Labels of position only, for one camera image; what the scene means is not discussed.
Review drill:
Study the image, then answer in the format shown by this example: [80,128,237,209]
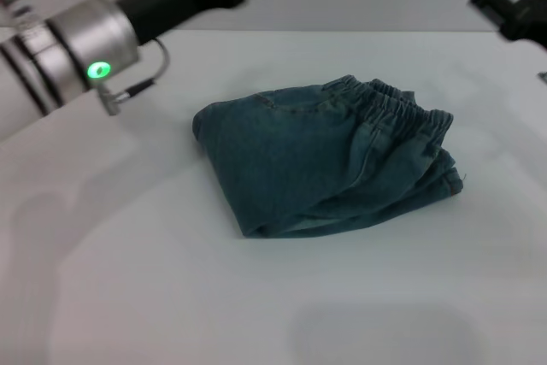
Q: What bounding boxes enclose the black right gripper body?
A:
[498,0,547,49]

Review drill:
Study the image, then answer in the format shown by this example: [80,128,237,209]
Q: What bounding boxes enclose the blue denim shorts with print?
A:
[191,74,466,240]

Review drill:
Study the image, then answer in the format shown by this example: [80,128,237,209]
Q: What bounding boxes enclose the black cable with metal plug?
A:
[98,37,171,117]

